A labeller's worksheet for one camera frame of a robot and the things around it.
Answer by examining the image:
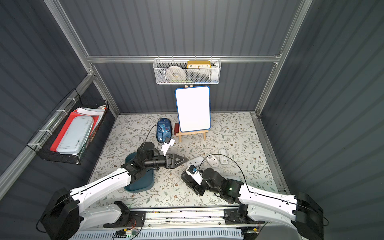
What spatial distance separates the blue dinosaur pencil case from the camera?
1069mm

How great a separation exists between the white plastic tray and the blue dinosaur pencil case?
1.37ft

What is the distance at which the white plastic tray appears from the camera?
646 millimetres
